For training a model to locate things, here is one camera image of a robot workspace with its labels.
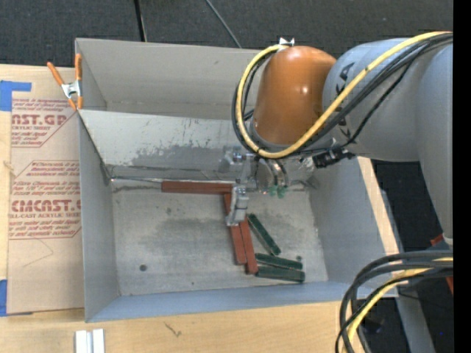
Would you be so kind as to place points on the brown cardboard board red print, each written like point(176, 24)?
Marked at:
point(44, 182)

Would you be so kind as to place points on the black cylinder on white bracket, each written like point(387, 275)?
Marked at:
point(331, 157)

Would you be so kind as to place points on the dark green flat block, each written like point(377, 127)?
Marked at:
point(281, 274)
point(265, 235)
point(277, 261)

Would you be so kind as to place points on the red-brown flat block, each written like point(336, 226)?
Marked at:
point(239, 248)
point(195, 187)
point(250, 256)

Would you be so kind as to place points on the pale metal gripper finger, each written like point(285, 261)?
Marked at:
point(235, 158)
point(240, 204)

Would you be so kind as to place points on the grey metal bin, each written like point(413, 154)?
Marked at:
point(176, 234)

